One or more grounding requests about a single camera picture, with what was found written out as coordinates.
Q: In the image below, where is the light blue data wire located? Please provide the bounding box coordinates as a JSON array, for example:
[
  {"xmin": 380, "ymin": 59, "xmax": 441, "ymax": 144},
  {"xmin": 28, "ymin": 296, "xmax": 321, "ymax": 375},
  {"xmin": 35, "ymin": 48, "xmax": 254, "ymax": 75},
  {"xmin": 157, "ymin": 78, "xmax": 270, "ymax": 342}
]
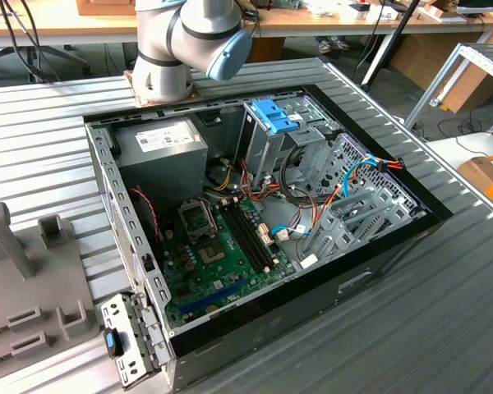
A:
[{"xmin": 270, "ymin": 153, "xmax": 381, "ymax": 244}]

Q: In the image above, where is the grey power supply unit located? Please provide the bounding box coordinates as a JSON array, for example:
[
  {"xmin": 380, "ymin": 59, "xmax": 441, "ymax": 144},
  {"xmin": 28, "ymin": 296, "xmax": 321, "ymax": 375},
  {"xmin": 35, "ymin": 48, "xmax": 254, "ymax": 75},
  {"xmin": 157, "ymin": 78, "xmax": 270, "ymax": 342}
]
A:
[{"xmin": 112, "ymin": 117, "xmax": 210, "ymax": 203}]

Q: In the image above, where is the aluminium frame shelf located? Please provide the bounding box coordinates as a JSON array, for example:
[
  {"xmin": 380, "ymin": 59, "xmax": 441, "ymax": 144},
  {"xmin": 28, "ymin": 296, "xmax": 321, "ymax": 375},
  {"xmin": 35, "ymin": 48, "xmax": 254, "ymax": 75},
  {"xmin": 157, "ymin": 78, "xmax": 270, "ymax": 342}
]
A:
[{"xmin": 403, "ymin": 42, "xmax": 493, "ymax": 135}]

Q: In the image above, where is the red black twisted wire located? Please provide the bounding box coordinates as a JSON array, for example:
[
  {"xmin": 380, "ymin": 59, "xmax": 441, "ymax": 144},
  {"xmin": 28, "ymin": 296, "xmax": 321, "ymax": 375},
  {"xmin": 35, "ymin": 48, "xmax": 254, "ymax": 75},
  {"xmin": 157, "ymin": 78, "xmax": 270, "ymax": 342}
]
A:
[{"xmin": 130, "ymin": 186, "xmax": 163, "ymax": 244}]

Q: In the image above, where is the green motherboard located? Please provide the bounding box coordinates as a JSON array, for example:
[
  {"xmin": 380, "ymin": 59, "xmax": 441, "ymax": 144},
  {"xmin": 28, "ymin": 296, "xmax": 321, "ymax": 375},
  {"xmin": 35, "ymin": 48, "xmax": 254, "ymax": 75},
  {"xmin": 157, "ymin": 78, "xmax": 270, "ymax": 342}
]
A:
[{"xmin": 159, "ymin": 191, "xmax": 300, "ymax": 330}]

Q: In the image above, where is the black RAM slot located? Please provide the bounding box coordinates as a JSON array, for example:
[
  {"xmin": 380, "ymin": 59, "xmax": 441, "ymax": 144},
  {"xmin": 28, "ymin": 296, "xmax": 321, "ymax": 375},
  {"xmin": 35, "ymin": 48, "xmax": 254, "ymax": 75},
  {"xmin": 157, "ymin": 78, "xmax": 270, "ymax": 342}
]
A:
[
  {"xmin": 228, "ymin": 203, "xmax": 266, "ymax": 271},
  {"xmin": 234, "ymin": 201, "xmax": 272, "ymax": 268},
  {"xmin": 223, "ymin": 204, "xmax": 260, "ymax": 274},
  {"xmin": 240, "ymin": 199, "xmax": 278, "ymax": 265}
]

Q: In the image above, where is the large plain cardboard box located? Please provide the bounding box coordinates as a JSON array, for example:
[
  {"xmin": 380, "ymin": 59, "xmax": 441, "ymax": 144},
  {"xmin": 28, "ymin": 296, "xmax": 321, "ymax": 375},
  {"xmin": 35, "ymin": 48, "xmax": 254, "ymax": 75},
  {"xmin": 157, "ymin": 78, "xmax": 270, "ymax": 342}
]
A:
[{"xmin": 389, "ymin": 32, "xmax": 491, "ymax": 115}]

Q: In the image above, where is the office chair base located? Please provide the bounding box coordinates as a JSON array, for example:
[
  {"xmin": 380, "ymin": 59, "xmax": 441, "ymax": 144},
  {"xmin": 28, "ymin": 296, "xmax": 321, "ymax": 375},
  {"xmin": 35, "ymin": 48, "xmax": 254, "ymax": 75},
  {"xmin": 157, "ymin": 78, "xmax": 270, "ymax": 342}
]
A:
[{"xmin": 0, "ymin": 44, "xmax": 92, "ymax": 81}]

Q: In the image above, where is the red orange wire bundle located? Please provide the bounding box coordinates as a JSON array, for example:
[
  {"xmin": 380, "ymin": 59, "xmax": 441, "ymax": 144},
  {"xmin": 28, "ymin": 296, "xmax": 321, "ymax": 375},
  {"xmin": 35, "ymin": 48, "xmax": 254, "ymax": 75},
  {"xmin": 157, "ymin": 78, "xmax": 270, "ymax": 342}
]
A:
[{"xmin": 238, "ymin": 158, "xmax": 285, "ymax": 203}]

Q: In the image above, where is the blue expansion slot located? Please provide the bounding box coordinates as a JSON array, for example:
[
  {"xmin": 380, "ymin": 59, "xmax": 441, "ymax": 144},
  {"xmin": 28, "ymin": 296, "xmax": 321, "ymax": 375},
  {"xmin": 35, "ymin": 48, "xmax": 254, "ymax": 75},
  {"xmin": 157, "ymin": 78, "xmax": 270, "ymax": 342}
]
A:
[{"xmin": 177, "ymin": 277, "xmax": 248, "ymax": 317}]

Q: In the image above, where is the metal socket cover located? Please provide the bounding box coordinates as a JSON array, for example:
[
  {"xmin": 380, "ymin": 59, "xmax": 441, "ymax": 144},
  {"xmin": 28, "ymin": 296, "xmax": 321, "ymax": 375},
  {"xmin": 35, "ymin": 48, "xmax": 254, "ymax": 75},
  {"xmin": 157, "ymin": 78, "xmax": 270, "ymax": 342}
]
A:
[{"xmin": 177, "ymin": 199, "xmax": 215, "ymax": 240}]

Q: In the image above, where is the white side table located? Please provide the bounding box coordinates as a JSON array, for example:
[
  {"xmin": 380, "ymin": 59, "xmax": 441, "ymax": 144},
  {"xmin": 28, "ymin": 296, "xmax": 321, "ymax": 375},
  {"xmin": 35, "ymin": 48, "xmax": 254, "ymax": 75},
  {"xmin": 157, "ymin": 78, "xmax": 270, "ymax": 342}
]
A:
[{"xmin": 426, "ymin": 131, "xmax": 493, "ymax": 176}]

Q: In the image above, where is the grey parts rack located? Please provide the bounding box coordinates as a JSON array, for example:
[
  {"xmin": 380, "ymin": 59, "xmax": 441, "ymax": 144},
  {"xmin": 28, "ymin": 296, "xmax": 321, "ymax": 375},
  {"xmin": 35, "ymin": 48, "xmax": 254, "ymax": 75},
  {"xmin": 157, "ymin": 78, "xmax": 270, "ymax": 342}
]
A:
[{"xmin": 0, "ymin": 199, "xmax": 104, "ymax": 385}]

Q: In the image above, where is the grey disk bay cage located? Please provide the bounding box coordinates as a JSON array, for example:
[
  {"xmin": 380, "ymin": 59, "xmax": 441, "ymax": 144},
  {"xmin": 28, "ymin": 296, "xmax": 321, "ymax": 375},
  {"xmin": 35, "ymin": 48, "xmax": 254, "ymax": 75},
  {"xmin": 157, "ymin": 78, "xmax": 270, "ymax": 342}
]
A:
[{"xmin": 298, "ymin": 185, "xmax": 429, "ymax": 268}]

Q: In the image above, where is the grey optical drive cage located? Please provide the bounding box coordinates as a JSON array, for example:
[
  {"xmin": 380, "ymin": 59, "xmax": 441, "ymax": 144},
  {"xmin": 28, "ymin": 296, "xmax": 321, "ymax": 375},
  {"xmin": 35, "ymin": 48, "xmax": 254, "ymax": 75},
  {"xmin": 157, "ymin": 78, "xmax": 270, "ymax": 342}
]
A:
[{"xmin": 234, "ymin": 100, "xmax": 339, "ymax": 196}]

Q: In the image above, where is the small brown box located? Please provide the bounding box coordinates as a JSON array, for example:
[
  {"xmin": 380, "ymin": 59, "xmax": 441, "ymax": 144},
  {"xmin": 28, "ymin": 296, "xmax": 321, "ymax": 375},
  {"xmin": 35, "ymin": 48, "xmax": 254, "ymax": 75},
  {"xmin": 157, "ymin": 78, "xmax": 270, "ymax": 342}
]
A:
[{"xmin": 76, "ymin": 0, "xmax": 137, "ymax": 16}]

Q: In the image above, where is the black computer monitor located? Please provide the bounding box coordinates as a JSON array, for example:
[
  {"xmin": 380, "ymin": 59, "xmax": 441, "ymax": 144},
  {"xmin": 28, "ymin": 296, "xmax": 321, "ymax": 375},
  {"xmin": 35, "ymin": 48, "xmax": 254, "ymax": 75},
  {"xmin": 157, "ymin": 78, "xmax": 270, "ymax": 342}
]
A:
[{"xmin": 455, "ymin": 0, "xmax": 493, "ymax": 18}]

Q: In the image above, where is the labelled cardboard box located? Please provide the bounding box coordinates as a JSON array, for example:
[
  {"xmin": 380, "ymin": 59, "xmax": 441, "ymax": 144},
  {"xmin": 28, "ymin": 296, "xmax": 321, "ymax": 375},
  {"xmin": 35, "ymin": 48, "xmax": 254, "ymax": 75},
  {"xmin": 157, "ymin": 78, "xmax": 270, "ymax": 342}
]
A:
[{"xmin": 457, "ymin": 153, "xmax": 493, "ymax": 211}]

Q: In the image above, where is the metal expansion slot retainer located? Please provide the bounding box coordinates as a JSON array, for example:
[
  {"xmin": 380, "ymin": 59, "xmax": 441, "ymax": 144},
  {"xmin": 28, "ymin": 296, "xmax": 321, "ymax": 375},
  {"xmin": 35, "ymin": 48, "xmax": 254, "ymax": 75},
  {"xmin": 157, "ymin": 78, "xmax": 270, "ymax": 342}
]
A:
[{"xmin": 99, "ymin": 289, "xmax": 170, "ymax": 390}]

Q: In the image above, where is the yellow black wire bundle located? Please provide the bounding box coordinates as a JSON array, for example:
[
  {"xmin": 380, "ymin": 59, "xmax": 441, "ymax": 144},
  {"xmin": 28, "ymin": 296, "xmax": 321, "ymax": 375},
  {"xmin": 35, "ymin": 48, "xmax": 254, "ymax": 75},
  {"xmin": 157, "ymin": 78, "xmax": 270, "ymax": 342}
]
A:
[{"xmin": 204, "ymin": 158, "xmax": 247, "ymax": 195}]

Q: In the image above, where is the red yellow power wire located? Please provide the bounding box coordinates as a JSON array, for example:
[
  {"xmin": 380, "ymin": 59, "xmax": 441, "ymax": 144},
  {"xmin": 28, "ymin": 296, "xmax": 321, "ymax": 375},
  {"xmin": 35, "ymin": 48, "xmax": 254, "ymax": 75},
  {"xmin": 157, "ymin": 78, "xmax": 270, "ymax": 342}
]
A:
[{"xmin": 307, "ymin": 157, "xmax": 404, "ymax": 239}]

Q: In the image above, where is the black stand pole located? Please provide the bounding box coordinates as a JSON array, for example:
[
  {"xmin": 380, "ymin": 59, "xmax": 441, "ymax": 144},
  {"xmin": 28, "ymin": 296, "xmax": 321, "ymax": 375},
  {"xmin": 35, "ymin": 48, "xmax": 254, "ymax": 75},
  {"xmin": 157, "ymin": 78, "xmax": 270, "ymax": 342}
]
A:
[{"xmin": 359, "ymin": 0, "xmax": 421, "ymax": 88}]

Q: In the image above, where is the wooden desk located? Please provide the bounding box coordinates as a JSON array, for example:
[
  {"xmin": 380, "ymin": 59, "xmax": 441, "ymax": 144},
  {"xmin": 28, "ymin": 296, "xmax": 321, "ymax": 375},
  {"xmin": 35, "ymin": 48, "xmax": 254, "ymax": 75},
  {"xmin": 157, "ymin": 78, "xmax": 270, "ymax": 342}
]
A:
[{"xmin": 0, "ymin": 0, "xmax": 493, "ymax": 47}]

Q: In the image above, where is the blue black latch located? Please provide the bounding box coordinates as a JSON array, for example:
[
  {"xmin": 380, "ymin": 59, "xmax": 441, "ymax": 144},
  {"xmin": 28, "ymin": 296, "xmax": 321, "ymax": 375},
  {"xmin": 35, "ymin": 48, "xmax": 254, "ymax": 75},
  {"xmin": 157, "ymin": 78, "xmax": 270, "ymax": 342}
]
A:
[{"xmin": 103, "ymin": 326, "xmax": 128, "ymax": 358}]

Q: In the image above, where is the empty blue drive carrier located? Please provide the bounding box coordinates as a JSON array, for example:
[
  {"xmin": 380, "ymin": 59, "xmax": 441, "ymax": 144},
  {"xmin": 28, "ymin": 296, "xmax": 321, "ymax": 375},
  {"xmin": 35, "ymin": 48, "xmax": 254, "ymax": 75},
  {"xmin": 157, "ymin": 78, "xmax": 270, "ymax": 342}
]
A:
[{"xmin": 249, "ymin": 99, "xmax": 304, "ymax": 135}]

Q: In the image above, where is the square brown base plate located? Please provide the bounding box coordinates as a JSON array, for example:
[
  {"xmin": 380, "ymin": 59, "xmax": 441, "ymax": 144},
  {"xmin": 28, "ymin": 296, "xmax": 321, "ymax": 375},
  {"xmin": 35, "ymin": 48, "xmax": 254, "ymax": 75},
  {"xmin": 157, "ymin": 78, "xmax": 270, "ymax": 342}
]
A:
[{"xmin": 122, "ymin": 68, "xmax": 203, "ymax": 109}]

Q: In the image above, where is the thick black cable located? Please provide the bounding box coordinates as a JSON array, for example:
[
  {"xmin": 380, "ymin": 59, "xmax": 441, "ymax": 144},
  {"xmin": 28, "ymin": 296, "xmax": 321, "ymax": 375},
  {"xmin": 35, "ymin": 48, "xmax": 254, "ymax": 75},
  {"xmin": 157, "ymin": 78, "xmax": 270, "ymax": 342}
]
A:
[{"xmin": 279, "ymin": 143, "xmax": 316, "ymax": 208}]

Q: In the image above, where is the black open PC case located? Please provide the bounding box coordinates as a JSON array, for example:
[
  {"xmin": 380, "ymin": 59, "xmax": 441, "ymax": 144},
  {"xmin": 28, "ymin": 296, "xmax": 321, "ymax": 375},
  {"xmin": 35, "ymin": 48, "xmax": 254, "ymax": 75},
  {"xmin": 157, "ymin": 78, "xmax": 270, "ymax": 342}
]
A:
[{"xmin": 83, "ymin": 83, "xmax": 456, "ymax": 391}]

